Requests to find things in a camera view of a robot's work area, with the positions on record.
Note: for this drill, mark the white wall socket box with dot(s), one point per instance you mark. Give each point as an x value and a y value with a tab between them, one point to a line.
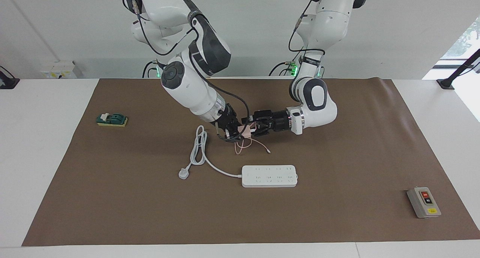
58	69

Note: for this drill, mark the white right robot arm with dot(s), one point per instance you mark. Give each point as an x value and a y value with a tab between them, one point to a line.
187	89

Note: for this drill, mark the brown table mat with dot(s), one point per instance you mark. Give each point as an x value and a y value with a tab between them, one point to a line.
262	220

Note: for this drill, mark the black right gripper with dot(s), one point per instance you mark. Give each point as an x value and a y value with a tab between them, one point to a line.
228	119

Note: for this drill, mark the grey on-off switch box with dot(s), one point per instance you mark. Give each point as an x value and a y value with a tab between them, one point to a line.
423	202

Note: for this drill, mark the white power strip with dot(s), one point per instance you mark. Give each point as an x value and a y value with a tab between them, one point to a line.
269	176

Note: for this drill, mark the pink charger adapter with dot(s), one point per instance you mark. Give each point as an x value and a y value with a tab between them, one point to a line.
246	130

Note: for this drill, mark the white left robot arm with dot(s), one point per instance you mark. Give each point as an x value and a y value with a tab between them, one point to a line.
318	96

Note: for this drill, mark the black table clamp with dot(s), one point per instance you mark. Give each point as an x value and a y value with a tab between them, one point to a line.
8	81

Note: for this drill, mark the green knife switch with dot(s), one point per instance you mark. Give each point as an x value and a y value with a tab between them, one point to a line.
112	120

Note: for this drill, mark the black angled stand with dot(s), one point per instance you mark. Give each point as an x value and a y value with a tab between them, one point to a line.
448	83

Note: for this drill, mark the window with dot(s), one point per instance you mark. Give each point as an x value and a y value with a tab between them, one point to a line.
463	44

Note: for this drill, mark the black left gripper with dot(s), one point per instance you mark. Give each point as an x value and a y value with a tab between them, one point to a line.
273	122

